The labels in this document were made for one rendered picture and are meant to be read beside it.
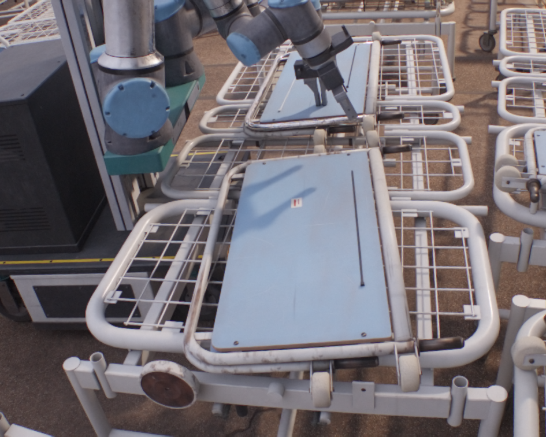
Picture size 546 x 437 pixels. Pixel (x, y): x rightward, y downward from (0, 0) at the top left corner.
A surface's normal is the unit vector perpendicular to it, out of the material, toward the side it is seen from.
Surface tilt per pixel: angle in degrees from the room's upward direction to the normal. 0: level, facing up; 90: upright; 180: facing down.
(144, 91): 95
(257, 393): 90
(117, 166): 90
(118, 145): 70
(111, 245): 0
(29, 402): 0
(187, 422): 0
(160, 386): 90
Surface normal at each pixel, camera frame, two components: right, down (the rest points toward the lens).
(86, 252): -0.11, -0.83
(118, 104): 0.33, 0.56
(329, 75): 0.10, 0.63
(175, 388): -0.18, 0.56
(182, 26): 0.78, 0.27
